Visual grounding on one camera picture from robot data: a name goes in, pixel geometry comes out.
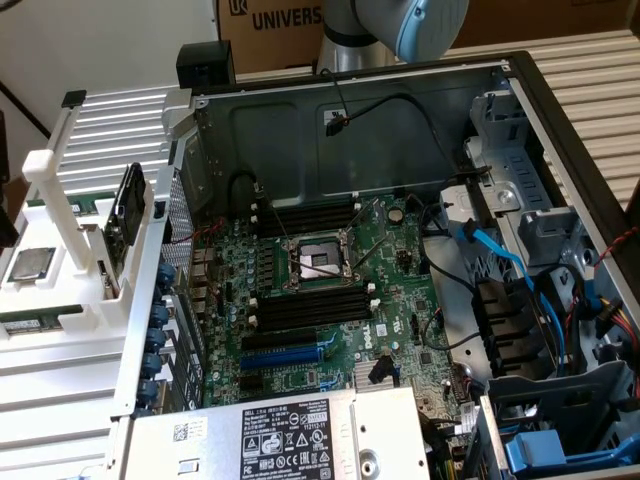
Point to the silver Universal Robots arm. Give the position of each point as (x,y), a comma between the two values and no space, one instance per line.
(370,25)

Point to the black RAM slot bank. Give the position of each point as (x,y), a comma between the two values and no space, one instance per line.
(312,310)
(305,218)

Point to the green RAM stick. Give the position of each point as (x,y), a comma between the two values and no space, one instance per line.
(35,321)
(85,204)

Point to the thin metal locking lever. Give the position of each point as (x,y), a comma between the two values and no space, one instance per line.
(372,247)
(276,217)

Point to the green Dell motherboard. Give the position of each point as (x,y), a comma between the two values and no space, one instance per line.
(320,300)

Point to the coin cell battery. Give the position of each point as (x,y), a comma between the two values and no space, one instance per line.
(396,214)

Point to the open black PC case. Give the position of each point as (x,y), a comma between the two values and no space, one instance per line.
(350,130)

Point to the blue expansion slot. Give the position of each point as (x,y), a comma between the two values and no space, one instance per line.
(281,358)

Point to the silver heatsink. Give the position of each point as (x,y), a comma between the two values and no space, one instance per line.
(376,371)

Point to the small black expansion slot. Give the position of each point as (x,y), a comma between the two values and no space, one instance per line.
(251,383)

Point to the graphics card with black cover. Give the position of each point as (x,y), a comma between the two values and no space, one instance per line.
(125,210)

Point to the grey metal disk bay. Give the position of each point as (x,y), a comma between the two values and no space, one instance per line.
(500,150)

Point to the silver power supply unit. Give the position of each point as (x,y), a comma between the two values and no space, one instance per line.
(270,435)

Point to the brown Universal Robots cardboard box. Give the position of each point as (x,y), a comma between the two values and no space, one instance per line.
(272,22)

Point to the white parts rack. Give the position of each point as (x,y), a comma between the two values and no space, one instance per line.
(70,260)

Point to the silver CPU chip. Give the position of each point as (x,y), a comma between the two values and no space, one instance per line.
(33,264)

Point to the blue plastic drive latch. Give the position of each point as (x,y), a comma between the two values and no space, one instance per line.
(550,450)

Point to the CPU socket with metal frame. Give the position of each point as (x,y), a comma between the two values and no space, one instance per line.
(320,261)

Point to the black box mount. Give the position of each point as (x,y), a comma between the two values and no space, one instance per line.
(206,65)

